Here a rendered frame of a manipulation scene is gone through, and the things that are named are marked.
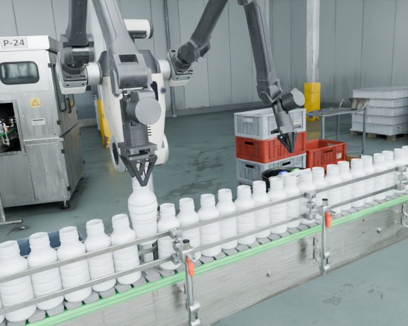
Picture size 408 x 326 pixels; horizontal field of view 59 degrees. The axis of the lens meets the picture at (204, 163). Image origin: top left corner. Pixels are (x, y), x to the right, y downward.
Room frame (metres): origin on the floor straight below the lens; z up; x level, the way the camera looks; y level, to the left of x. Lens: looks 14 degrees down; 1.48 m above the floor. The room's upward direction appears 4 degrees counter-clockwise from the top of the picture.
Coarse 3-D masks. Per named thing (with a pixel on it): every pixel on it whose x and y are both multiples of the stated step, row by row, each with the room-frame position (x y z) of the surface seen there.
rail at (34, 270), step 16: (368, 176) 1.17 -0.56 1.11; (320, 192) 1.06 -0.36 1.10; (256, 208) 0.94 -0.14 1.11; (192, 224) 0.84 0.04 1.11; (272, 224) 0.97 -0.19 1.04; (144, 240) 0.78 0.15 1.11; (224, 240) 0.89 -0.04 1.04; (80, 256) 0.71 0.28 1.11; (16, 272) 0.66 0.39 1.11; (32, 272) 0.67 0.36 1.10; (128, 272) 0.76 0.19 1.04; (80, 288) 0.71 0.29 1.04; (16, 304) 0.65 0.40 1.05; (32, 304) 0.66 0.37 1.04
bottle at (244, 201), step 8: (240, 192) 0.95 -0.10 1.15; (248, 192) 0.95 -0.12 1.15; (240, 200) 0.95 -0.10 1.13; (248, 200) 0.95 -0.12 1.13; (240, 208) 0.94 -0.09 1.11; (240, 216) 0.94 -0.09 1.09; (248, 216) 0.93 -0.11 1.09; (240, 224) 0.94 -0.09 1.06; (248, 224) 0.93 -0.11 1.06; (240, 232) 0.94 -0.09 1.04; (240, 240) 0.94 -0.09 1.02; (248, 240) 0.93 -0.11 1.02
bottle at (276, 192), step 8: (272, 184) 1.01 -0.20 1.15; (280, 184) 1.00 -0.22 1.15; (272, 192) 1.01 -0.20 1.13; (280, 192) 1.00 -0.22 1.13; (272, 200) 1.00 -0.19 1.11; (272, 208) 1.00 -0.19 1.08; (280, 208) 0.99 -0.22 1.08; (272, 216) 1.00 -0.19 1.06; (280, 216) 0.99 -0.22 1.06; (272, 232) 1.00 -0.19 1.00; (280, 232) 0.99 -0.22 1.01
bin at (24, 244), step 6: (48, 234) 1.23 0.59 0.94; (54, 234) 1.24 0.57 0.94; (78, 234) 1.22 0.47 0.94; (18, 240) 1.18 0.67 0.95; (24, 240) 1.19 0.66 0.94; (54, 240) 1.24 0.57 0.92; (78, 240) 1.24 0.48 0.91; (24, 246) 1.19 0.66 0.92; (54, 246) 1.23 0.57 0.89; (24, 252) 1.19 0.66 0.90
